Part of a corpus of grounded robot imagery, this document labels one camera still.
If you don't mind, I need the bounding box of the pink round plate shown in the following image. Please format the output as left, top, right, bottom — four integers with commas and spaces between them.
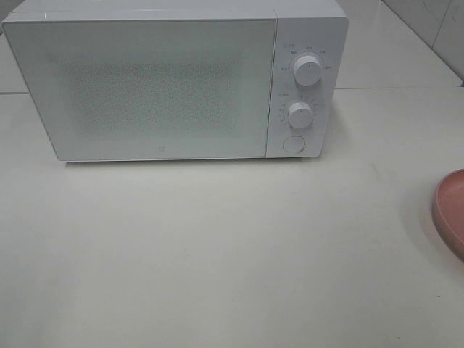
432, 169, 464, 261

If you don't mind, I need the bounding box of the lower white timer knob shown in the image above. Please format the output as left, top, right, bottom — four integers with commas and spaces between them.
288, 101, 315, 129

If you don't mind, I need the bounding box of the white microwave oven body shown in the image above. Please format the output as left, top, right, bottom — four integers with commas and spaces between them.
1, 1, 349, 160

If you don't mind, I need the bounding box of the white microwave door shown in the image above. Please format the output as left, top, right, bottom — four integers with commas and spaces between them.
4, 20, 276, 162

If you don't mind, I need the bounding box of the round white door button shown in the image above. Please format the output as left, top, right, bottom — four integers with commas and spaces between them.
283, 136, 305, 154

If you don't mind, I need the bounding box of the upper white power knob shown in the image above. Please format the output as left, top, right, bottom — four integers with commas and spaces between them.
291, 52, 323, 87

